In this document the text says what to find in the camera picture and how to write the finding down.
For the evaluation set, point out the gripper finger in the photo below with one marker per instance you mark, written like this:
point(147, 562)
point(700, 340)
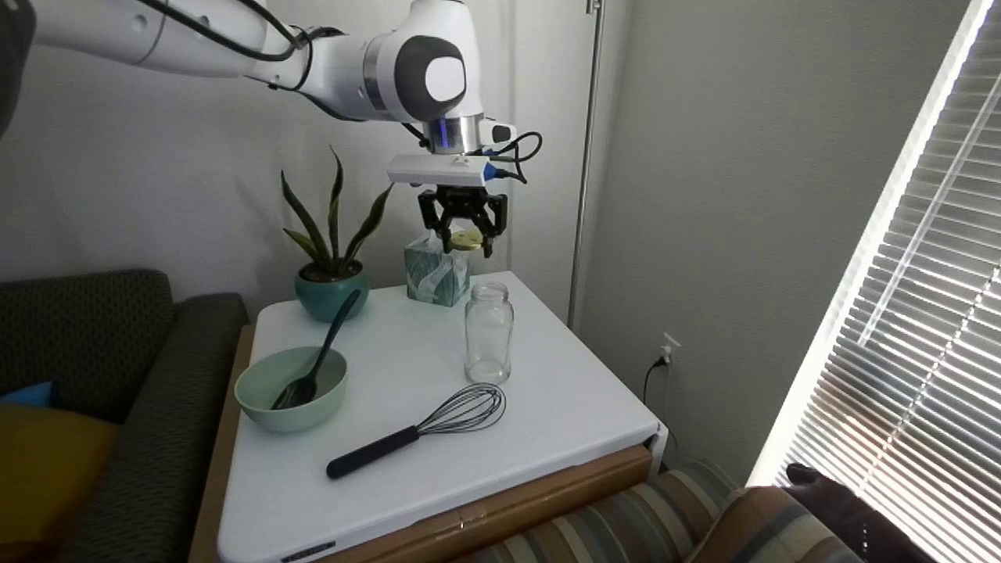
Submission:
point(432, 220)
point(493, 223)

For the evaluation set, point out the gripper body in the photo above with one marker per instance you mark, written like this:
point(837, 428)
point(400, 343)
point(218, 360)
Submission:
point(463, 197)

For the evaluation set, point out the yellow jar lid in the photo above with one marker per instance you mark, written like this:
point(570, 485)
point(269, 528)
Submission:
point(468, 239)

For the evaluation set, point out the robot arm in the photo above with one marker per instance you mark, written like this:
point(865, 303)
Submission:
point(352, 66)

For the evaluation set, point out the clear glass jar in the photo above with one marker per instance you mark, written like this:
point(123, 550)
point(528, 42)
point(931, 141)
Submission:
point(489, 332)

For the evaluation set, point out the patterned tissue box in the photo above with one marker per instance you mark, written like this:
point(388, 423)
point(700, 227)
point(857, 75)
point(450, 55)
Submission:
point(434, 274)

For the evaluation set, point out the silver floor lamp pole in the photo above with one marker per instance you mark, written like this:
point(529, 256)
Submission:
point(585, 156)

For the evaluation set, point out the snake plant in teal pot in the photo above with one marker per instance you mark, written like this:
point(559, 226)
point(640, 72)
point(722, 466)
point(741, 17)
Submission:
point(330, 281)

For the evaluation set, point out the black spoon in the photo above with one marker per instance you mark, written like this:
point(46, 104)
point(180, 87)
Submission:
point(324, 352)

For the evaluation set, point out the black whisk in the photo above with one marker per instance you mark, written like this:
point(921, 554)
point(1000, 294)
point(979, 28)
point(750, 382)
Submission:
point(407, 438)

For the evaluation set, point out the light green bowl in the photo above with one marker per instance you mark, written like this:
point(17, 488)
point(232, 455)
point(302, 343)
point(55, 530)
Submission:
point(274, 407)

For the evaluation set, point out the dark grey sofa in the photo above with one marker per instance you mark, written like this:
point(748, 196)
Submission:
point(156, 391)

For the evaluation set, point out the striped armchair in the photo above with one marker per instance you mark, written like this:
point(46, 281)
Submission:
point(665, 516)

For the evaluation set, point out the blue cushion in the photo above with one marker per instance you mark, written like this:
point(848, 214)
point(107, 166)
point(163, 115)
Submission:
point(31, 393)

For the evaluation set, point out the window blinds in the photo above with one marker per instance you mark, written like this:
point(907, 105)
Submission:
point(923, 328)

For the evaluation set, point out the yellow cushion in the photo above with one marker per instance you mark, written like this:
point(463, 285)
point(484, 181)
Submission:
point(43, 469)

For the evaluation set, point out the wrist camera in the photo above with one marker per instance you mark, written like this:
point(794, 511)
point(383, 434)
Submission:
point(438, 169)

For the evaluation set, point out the white wall socket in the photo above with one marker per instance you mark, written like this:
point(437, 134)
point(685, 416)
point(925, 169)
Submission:
point(670, 349)

